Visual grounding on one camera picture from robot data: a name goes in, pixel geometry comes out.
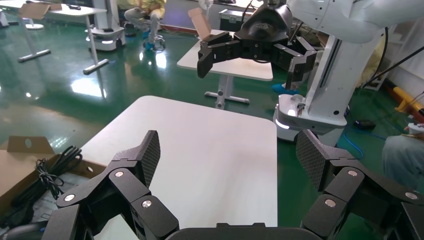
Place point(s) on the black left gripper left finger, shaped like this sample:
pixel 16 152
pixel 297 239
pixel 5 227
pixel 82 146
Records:
pixel 132 185

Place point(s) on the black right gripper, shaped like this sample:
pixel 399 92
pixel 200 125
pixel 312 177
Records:
pixel 265 26

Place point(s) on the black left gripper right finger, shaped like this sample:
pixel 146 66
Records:
pixel 348 188

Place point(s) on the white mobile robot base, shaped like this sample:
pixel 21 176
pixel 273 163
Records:
pixel 106 36

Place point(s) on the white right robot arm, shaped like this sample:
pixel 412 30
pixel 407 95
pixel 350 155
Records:
pixel 348 16

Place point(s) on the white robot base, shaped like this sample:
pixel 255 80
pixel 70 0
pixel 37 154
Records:
pixel 314 127

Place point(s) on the small open cardboard box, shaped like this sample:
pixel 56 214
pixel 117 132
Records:
pixel 198 20

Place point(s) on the open brown cardboard box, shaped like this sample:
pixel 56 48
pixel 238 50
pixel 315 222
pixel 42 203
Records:
pixel 16 172

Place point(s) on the flat cardboard box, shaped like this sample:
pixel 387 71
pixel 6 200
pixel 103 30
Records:
pixel 36 10

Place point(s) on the blue shoe cover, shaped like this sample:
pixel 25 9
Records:
pixel 281 88

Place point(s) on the black equipment case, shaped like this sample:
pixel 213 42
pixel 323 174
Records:
pixel 228 21

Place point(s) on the white printed instruction sheet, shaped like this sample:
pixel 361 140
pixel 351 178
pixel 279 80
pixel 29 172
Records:
pixel 74 182

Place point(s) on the person in grey trousers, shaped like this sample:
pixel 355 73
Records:
pixel 400 159

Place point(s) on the black device on floor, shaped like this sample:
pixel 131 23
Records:
pixel 364 124

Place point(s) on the white robot column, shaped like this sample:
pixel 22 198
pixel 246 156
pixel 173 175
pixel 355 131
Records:
pixel 334 82

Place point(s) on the wheeled stool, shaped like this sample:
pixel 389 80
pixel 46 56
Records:
pixel 155 41

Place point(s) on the yellow and black bar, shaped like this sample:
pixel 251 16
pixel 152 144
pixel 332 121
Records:
pixel 402 97

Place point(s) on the seated person in yellow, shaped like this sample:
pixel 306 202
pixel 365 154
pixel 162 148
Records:
pixel 145 13

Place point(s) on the long white two-leg table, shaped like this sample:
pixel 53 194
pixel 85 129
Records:
pixel 76 11

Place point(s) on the white pedestal table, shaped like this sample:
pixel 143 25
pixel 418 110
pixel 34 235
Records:
pixel 232 68

